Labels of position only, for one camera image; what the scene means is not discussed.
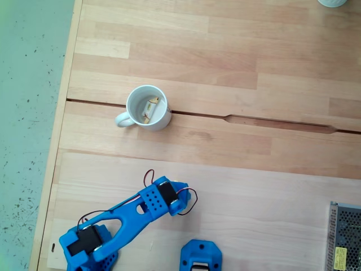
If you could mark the white printed mug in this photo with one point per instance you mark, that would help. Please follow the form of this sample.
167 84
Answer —
160 121

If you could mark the light wooden base board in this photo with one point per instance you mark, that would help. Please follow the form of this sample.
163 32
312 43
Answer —
253 220

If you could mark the metal mesh power supply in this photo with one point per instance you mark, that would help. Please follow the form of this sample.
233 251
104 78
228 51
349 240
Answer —
345 237

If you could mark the white round object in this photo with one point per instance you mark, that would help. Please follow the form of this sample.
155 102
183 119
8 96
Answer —
332 2

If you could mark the blue post base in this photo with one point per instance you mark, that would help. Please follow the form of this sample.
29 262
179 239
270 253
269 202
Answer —
200 252

